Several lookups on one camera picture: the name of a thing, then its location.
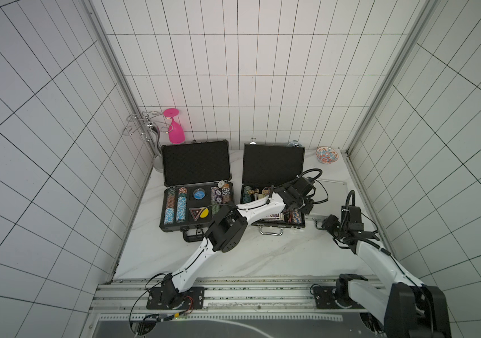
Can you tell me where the black poker case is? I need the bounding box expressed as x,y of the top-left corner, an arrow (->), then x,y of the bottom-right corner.
240,144 -> 305,236
160,139 -> 233,243

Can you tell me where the patterned small bowl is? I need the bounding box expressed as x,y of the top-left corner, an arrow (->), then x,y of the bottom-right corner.
315,146 -> 339,165

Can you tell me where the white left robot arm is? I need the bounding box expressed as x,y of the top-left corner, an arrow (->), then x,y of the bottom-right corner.
147,169 -> 322,308

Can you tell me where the black middle poker case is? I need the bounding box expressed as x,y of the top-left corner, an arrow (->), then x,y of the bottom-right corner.
240,144 -> 305,236

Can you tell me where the yellow round disc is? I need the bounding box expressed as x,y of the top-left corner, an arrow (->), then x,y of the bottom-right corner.
199,208 -> 209,218

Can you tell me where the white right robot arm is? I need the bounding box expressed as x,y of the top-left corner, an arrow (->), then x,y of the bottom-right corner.
323,204 -> 452,337

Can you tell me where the aluminium mounting rail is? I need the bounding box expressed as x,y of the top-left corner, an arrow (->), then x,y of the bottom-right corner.
87,276 -> 365,327

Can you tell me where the triangle dealer plaque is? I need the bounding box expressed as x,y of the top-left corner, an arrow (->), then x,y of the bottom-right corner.
189,207 -> 205,221

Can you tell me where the blue round chip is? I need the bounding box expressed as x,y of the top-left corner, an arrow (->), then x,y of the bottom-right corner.
193,187 -> 207,200

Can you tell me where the pink plastic goblet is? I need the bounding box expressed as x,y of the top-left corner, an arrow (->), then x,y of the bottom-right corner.
163,108 -> 186,144

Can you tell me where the black left poker case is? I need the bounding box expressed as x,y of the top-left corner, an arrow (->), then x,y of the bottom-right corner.
160,139 -> 233,243

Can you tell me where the silver aluminium poker case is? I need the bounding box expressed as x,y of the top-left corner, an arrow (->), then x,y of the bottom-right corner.
305,179 -> 349,228

